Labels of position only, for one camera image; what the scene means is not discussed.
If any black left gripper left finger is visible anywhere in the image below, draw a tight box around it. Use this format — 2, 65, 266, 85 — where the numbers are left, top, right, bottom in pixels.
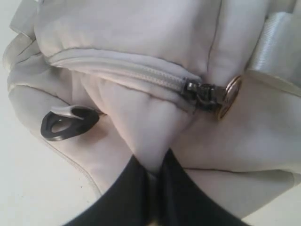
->
66, 157, 147, 226

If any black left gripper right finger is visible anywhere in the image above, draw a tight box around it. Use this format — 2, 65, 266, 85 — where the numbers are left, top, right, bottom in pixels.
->
158, 149, 247, 226

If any beige fabric duffel bag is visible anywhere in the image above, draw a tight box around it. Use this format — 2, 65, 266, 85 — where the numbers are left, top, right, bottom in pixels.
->
3, 0, 301, 218

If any dark metal zipper slider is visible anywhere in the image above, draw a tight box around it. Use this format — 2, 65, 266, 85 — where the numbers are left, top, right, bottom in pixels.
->
182, 79, 226, 113

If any black plastic D-ring near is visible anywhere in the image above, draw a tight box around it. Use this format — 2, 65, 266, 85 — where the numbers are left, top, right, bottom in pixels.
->
40, 105, 101, 142

